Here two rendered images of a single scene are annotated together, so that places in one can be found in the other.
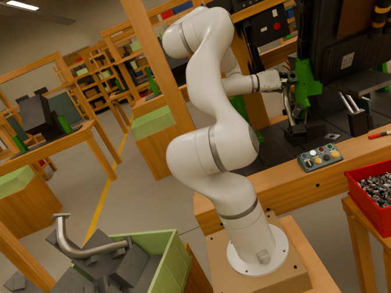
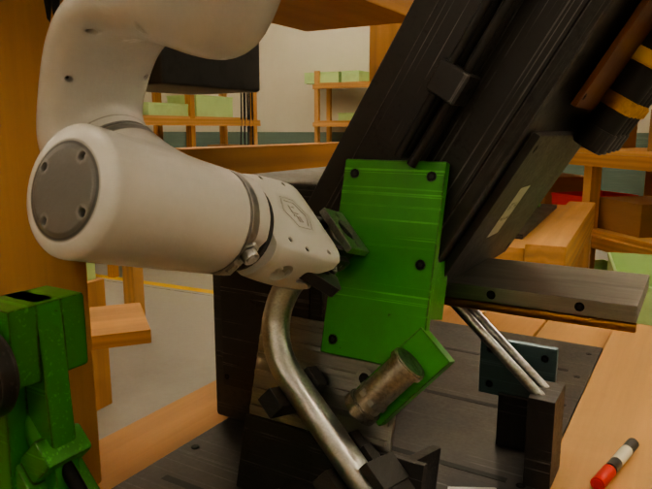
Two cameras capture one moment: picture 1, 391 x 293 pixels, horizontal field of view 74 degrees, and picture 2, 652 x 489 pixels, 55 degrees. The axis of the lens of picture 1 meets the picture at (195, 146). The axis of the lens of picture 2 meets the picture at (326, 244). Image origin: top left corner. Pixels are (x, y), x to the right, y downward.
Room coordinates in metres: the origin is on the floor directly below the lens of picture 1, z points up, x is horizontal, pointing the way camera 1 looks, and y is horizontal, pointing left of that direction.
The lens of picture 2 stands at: (0.89, 0.05, 1.30)
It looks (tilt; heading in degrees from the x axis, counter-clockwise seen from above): 10 degrees down; 295
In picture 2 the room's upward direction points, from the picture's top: straight up
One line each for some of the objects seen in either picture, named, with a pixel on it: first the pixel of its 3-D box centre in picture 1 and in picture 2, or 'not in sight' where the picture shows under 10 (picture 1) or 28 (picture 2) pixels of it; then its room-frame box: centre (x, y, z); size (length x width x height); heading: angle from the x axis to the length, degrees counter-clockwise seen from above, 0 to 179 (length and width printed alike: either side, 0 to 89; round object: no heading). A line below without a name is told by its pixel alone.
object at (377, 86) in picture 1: (348, 79); (472, 280); (1.04, -0.73, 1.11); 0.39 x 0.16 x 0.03; 174
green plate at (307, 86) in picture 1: (308, 79); (395, 255); (1.10, -0.58, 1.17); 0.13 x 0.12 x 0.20; 84
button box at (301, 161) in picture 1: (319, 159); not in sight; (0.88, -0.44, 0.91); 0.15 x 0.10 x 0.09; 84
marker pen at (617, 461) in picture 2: (386, 133); (616, 463); (0.86, -0.73, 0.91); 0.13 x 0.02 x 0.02; 72
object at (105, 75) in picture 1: (105, 78); not in sight; (10.71, 2.12, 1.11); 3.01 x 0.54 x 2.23; 88
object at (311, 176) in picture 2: (327, 77); (323, 286); (1.28, -0.79, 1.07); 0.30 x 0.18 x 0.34; 84
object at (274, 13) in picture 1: (266, 25); (177, 24); (1.37, -0.58, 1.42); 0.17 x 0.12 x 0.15; 84
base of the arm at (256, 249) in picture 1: (247, 227); not in sight; (0.58, -0.04, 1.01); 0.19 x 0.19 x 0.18
